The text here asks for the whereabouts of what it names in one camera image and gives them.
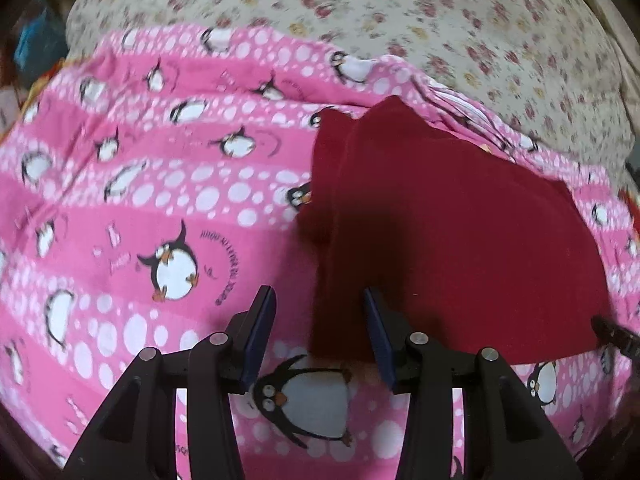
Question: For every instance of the pink penguin print blanket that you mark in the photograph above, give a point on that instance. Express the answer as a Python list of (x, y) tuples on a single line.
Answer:
[(125, 200)]

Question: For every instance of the floral bed quilt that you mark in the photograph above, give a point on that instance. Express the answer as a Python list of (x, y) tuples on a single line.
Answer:
[(400, 10)]

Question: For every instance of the dark red shirt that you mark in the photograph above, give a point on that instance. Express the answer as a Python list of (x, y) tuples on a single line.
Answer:
[(450, 235)]

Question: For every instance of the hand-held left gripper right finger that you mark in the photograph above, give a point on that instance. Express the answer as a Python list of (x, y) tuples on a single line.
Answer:
[(380, 346)]

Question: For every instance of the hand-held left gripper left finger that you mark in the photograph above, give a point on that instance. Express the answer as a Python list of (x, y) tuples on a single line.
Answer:
[(257, 341)]

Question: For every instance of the blue plastic bag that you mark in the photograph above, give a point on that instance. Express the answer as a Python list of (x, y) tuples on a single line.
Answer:
[(40, 45)]

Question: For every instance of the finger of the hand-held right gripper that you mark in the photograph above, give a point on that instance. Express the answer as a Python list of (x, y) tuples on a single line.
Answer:
[(616, 338)]

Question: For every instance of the yellow cloth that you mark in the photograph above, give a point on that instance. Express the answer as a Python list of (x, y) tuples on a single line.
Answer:
[(31, 91)]

